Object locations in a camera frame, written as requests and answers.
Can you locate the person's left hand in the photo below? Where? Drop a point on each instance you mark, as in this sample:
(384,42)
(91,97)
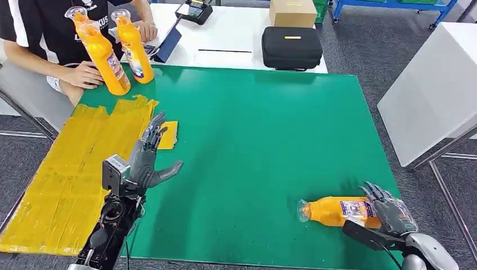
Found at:
(148,31)

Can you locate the person's right hand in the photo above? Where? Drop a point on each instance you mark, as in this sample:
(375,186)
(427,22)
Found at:
(82,76)

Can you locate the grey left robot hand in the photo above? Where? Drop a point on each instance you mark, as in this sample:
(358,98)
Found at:
(143,167)

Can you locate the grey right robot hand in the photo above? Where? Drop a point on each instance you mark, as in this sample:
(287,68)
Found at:
(395,216)

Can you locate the phone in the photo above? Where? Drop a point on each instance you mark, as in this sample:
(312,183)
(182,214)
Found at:
(150,49)

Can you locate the dark blue tablet cover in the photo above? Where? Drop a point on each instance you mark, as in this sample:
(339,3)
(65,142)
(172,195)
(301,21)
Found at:
(168,45)

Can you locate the black handheld controller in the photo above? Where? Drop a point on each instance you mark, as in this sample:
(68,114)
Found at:
(195,13)

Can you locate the grey table with metal legs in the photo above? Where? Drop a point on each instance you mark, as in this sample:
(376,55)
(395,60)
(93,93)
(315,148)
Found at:
(22,97)

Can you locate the person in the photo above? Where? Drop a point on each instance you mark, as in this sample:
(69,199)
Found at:
(44,22)

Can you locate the thin black stick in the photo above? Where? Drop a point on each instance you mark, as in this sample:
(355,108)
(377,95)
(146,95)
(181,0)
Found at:
(223,50)

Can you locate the white table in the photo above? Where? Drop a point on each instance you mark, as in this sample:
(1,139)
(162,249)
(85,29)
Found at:
(231,31)

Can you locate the green table mat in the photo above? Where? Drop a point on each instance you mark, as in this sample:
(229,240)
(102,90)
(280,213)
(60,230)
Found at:
(242,130)

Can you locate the black zip case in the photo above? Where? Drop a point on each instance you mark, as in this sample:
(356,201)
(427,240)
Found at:
(291,50)

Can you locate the cardboard box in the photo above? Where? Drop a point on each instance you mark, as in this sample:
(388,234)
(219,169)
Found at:
(293,14)

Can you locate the green crate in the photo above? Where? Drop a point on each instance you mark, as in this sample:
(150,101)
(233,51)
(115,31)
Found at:
(321,12)

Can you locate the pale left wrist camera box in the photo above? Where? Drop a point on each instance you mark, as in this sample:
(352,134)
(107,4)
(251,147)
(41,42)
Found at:
(113,175)

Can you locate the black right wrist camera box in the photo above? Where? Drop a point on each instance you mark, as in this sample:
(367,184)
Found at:
(361,234)

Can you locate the blue cart frame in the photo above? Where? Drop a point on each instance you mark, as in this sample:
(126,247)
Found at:
(391,4)

